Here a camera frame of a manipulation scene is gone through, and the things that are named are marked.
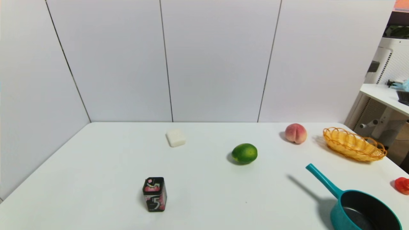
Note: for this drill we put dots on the yellow woven basket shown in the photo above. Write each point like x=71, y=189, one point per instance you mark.
x=353, y=145

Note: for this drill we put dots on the black mesh basket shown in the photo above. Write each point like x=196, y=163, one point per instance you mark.
x=404, y=97

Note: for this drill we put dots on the white soap block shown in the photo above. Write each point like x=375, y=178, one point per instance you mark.
x=175, y=138

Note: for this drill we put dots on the green lime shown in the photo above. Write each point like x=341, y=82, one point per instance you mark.
x=244, y=153

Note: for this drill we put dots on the pink peach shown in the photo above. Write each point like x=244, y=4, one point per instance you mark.
x=296, y=133

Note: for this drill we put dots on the black gum box with five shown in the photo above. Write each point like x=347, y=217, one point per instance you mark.
x=155, y=195

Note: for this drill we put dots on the white side table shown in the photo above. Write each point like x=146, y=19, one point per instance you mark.
x=381, y=94

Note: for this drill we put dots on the white side table leg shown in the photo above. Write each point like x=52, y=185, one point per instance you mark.
x=386, y=124

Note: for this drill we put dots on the light blue glove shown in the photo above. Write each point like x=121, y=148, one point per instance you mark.
x=402, y=85

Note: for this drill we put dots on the red plastic toy piece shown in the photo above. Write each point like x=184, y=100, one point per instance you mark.
x=402, y=185

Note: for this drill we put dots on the orange box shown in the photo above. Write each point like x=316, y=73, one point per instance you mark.
x=402, y=5

